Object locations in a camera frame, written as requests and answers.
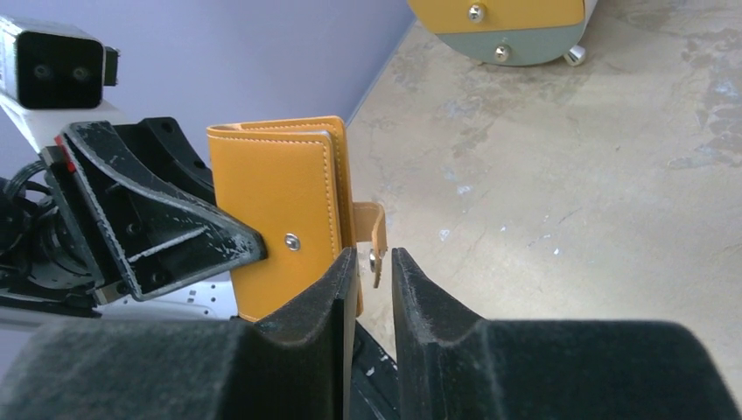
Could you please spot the round mini drawer cabinet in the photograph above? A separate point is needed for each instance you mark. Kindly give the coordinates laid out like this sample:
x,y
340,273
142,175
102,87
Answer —
x,y
509,33

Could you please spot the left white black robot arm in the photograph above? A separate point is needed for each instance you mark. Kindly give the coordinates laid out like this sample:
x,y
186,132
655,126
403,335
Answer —
x,y
174,301

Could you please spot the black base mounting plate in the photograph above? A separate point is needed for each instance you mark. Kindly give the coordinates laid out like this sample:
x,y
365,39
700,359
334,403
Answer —
x,y
374,381

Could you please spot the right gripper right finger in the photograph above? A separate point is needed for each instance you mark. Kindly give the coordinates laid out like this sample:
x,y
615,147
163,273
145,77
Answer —
x,y
455,364

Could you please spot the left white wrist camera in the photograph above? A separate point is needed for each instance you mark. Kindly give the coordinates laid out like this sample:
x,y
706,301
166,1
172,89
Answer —
x,y
54,74

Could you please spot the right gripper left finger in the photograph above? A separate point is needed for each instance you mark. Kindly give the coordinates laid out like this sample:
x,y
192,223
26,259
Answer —
x,y
293,364

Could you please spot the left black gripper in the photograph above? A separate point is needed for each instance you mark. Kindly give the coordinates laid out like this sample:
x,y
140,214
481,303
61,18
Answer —
x,y
117,211

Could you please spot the orange leather card holder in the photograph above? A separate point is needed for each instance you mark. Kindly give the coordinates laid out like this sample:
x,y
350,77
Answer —
x,y
290,181

